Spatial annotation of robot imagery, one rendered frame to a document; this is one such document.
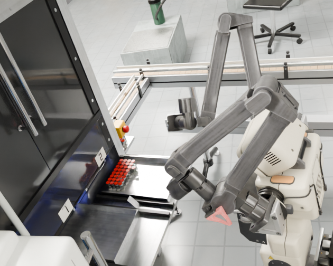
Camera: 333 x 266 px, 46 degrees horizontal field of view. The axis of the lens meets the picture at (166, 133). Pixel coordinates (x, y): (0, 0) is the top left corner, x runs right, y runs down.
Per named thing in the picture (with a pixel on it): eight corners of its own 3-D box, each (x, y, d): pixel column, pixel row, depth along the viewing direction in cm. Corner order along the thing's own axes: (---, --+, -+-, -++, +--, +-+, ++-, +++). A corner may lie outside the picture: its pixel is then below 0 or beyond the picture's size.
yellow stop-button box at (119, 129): (111, 138, 212) (107, 127, 208) (116, 130, 217) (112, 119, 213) (123, 138, 209) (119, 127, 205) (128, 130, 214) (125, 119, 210)
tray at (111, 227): (47, 253, 169) (44, 248, 167) (76, 207, 187) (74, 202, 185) (116, 265, 156) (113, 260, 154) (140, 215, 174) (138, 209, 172)
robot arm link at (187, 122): (185, 131, 150) (199, 129, 152) (183, 113, 150) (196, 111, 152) (178, 130, 157) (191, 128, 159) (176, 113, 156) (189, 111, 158)
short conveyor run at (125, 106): (112, 156, 219) (102, 134, 209) (88, 154, 225) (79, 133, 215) (153, 88, 267) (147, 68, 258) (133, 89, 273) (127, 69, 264)
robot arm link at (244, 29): (253, 5, 143) (250, 10, 153) (216, 13, 144) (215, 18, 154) (276, 124, 146) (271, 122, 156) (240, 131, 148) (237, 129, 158)
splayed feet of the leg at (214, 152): (197, 194, 297) (194, 181, 288) (212, 151, 332) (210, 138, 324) (207, 195, 293) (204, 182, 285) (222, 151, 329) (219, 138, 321)
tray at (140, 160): (103, 196, 189) (101, 191, 187) (125, 160, 207) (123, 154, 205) (168, 203, 175) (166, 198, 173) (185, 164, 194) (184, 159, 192)
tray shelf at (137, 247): (43, 266, 166) (41, 263, 165) (111, 155, 216) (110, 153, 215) (145, 286, 148) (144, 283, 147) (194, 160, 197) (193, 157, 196)
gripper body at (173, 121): (166, 115, 161) (173, 115, 154) (188, 113, 165) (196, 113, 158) (167, 131, 162) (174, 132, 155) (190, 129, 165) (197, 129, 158)
